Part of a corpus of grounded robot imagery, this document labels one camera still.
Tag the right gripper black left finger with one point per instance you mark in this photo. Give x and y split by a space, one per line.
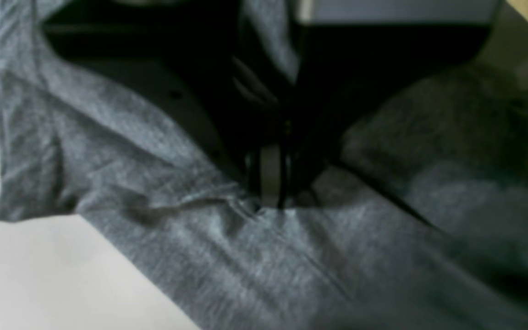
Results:
203 63

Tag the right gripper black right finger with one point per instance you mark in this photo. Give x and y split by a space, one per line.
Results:
349 69

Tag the grey T-shirt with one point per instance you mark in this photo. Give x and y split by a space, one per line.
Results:
345 257

